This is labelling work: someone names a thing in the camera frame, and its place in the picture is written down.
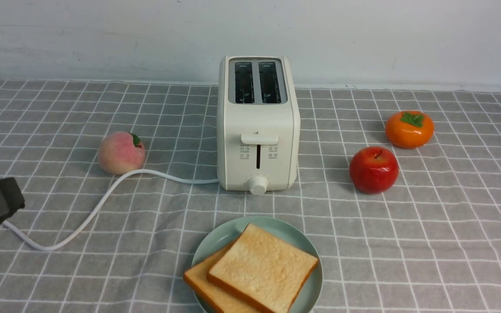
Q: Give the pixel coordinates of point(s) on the orange persimmon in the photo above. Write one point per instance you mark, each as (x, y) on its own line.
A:
(409, 129)

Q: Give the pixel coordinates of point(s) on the pink peach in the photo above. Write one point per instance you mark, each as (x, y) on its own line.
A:
(121, 152)

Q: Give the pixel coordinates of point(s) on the toast slice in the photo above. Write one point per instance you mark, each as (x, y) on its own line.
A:
(220, 300)
(263, 271)

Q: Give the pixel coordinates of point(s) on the white two-slot toaster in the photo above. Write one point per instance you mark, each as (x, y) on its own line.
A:
(258, 124)

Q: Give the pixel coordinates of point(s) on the grey checked tablecloth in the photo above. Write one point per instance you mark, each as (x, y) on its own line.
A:
(429, 244)

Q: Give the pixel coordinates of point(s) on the red apple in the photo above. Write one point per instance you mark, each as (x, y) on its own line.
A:
(373, 170)

